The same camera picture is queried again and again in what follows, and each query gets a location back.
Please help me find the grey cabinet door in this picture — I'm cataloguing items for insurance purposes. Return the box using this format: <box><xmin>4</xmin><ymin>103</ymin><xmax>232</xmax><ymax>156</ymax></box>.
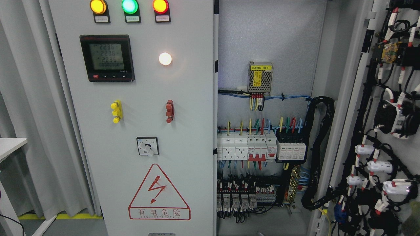
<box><xmin>49</xmin><ymin>0</ymin><xmax>216</xmax><ymax>236</ymax></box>
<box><xmin>303</xmin><ymin>0</ymin><xmax>419</xmax><ymax>236</ymax></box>

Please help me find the red indicator lamp left door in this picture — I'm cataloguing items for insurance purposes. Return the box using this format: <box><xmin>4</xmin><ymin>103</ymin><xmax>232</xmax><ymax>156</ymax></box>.
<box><xmin>153</xmin><ymin>0</ymin><xmax>169</xmax><ymax>14</ymax></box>

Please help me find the green indicator lamp left door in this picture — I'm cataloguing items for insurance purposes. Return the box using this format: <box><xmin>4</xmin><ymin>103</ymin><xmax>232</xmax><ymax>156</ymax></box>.
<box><xmin>121</xmin><ymin>0</ymin><xmax>138</xmax><ymax>14</ymax></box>

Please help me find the yellow indicator lamp left door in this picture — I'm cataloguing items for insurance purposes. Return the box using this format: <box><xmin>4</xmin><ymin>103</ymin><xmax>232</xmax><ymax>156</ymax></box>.
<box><xmin>90</xmin><ymin>0</ymin><xmax>107</xmax><ymax>15</ymax></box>

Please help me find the white socket module row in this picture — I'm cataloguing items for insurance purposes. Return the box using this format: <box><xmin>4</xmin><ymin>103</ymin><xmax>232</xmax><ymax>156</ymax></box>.
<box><xmin>217</xmin><ymin>132</ymin><xmax>278</xmax><ymax>162</ymax></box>

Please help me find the metal mesh power supply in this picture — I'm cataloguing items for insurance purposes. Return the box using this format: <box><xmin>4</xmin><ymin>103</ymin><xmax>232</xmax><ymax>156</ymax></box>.
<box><xmin>247</xmin><ymin>61</ymin><xmax>273</xmax><ymax>95</ymax></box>

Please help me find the white indicator lamp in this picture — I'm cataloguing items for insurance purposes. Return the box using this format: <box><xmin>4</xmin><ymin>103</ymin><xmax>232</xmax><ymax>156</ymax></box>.
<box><xmin>158</xmin><ymin>52</ymin><xmax>172</xmax><ymax>66</ymax></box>

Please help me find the black relay terminal row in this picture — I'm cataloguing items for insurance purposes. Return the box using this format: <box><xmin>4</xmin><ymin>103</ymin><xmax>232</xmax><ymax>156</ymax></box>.
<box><xmin>216</xmin><ymin>173</ymin><xmax>287</xmax><ymax>224</ymax></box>

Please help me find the black surge protector block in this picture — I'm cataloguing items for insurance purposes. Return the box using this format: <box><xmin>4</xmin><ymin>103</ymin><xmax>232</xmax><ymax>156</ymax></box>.
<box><xmin>275</xmin><ymin>130</ymin><xmax>308</xmax><ymax>165</ymax></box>

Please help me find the red electric danger sticker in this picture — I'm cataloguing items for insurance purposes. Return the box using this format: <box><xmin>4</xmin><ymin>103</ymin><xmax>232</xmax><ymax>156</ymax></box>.
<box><xmin>128</xmin><ymin>163</ymin><xmax>191</xmax><ymax>221</ymax></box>

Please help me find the black digital power meter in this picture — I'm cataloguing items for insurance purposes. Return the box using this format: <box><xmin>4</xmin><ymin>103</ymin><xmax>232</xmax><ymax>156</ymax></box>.
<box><xmin>80</xmin><ymin>34</ymin><xmax>135</xmax><ymax>82</ymax></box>

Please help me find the grey curtain left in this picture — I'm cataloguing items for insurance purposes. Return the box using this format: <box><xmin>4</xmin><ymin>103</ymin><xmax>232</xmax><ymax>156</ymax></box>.
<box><xmin>1</xmin><ymin>0</ymin><xmax>101</xmax><ymax>219</ymax></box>

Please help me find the white table edge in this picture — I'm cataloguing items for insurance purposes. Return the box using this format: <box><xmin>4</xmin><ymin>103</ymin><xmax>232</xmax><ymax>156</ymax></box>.
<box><xmin>0</xmin><ymin>138</ymin><xmax>28</xmax><ymax>162</ymax></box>

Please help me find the black rotary selector switch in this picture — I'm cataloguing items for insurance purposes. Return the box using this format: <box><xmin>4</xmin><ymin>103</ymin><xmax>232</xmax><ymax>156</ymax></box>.
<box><xmin>136</xmin><ymin>136</ymin><xmax>159</xmax><ymax>157</ymax></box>

